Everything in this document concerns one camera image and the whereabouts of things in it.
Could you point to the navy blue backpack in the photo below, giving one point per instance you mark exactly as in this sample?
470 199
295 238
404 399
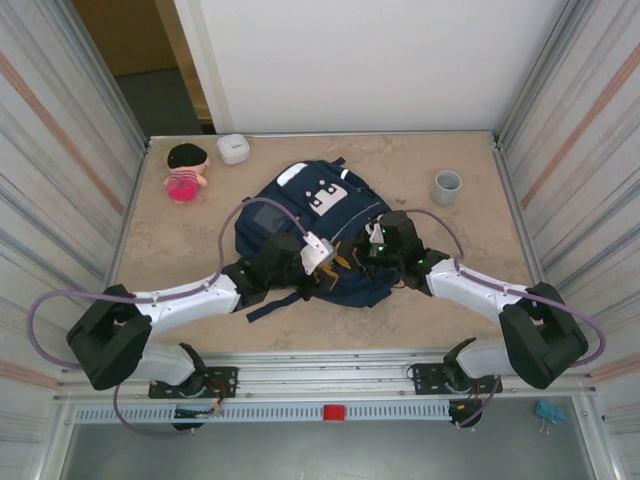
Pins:
310 200

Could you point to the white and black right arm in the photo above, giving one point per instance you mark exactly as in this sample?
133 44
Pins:
540 345

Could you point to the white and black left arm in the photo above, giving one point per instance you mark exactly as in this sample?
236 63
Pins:
190 305

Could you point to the grey plastic cup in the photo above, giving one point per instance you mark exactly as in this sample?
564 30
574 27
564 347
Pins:
446 192

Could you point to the white rounded plastic box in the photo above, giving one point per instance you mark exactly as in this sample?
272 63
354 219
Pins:
233 149

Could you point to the pink plush doll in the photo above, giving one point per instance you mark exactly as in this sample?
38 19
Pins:
182 175

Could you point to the red button block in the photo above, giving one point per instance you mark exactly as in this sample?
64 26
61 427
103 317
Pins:
334 412

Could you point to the blue binder clip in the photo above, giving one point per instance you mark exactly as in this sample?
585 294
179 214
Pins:
549 411

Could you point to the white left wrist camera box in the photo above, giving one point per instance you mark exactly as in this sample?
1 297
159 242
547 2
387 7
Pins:
316 252

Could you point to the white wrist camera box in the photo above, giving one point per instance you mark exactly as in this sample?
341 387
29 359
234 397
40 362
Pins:
373 234
316 252

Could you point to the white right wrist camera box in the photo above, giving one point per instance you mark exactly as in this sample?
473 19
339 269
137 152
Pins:
373 234

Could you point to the aluminium mounting rail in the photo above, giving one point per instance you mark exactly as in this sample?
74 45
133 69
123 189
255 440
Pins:
325 372

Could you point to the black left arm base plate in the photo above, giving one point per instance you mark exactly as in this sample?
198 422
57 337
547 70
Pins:
222 380

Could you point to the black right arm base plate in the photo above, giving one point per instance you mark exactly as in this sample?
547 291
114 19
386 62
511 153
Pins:
425 380

